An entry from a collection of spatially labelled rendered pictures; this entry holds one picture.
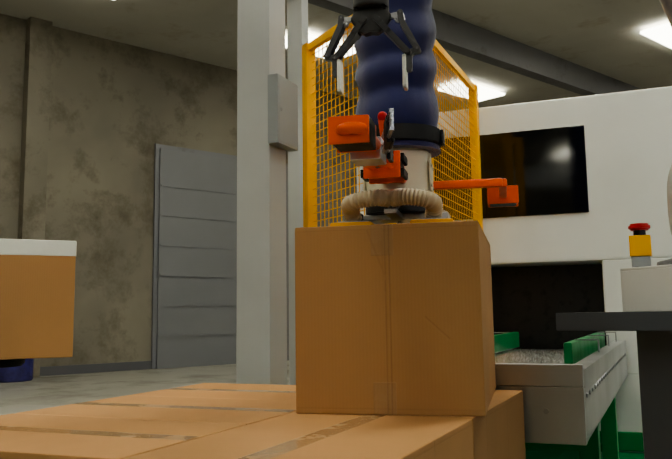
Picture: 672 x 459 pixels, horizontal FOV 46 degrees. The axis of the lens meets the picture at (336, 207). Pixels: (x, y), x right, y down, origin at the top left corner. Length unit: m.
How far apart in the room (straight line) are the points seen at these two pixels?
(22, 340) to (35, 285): 0.19
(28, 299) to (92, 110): 9.14
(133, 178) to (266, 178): 8.73
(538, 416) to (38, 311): 1.66
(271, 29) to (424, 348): 2.13
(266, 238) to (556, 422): 1.53
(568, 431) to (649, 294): 0.57
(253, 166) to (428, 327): 1.85
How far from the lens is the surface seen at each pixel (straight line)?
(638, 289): 1.86
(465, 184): 2.04
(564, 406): 2.27
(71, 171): 11.60
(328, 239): 1.72
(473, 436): 1.66
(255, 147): 3.39
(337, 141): 1.40
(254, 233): 3.34
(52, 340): 2.89
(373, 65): 2.00
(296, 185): 5.67
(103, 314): 11.65
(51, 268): 2.89
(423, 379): 1.68
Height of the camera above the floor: 0.75
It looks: 8 degrees up
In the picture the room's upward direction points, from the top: 1 degrees counter-clockwise
